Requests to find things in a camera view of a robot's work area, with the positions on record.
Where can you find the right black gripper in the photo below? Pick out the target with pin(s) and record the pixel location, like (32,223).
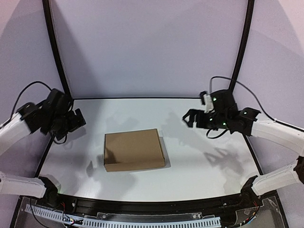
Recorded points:
(202,118)

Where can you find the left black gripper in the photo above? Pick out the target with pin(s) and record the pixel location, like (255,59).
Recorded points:
(71,122)

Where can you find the brown cardboard box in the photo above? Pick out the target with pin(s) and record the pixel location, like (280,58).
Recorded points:
(133,150)

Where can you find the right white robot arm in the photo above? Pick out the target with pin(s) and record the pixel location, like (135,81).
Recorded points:
(221,112)

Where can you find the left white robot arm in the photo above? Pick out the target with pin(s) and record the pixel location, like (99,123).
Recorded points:
(53,115)

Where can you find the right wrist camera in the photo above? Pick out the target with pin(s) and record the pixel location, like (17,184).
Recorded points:
(207,101)

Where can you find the black front frame rail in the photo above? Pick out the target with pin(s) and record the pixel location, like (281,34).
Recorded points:
(86,206)

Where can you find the white slotted cable duct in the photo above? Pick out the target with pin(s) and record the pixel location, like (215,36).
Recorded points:
(107,220)

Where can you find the left black frame post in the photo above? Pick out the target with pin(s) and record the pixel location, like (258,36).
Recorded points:
(54,47)

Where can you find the black frame post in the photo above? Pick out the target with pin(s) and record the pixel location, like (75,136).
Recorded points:
(54,47)
(242,45)

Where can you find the right black frame post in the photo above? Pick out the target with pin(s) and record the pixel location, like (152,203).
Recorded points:
(242,45)

